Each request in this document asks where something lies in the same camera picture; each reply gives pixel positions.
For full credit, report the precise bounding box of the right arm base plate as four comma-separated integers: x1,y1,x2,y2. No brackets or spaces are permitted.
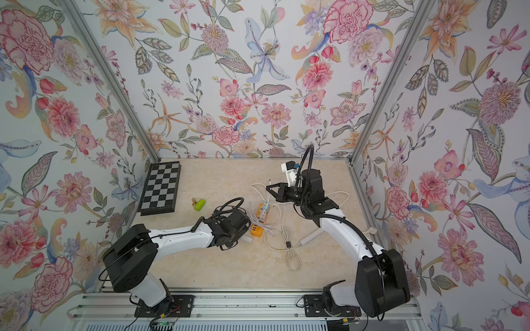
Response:
302,295,362,318

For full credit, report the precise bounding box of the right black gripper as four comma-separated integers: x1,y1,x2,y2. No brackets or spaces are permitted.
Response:
268,183,313,208

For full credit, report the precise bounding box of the white electric toothbrush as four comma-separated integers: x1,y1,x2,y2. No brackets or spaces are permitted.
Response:
241,235,253,243
295,228,324,248

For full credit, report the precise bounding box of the aluminium mounting rail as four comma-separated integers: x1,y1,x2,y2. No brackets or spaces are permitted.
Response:
68,289,423,323

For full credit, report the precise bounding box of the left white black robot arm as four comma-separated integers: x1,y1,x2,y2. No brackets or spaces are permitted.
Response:
103,208,251,313

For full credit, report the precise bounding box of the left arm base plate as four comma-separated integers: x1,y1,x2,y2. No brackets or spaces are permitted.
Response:
134,295,195,319

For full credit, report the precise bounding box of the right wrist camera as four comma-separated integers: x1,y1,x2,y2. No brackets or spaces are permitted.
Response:
281,161,301,188

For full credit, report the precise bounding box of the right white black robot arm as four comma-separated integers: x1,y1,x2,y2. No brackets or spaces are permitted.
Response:
266,161,411,317

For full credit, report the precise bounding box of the black white checkerboard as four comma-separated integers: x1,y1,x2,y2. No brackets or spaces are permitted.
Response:
137,161,182,216

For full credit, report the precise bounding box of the orange power strip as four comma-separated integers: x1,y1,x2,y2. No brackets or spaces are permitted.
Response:
251,202,271,238

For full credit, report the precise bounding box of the green small object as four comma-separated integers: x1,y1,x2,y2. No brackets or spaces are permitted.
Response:
193,199,206,211

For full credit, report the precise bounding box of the white power strip cord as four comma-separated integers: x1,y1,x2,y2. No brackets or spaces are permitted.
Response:
250,181,378,234

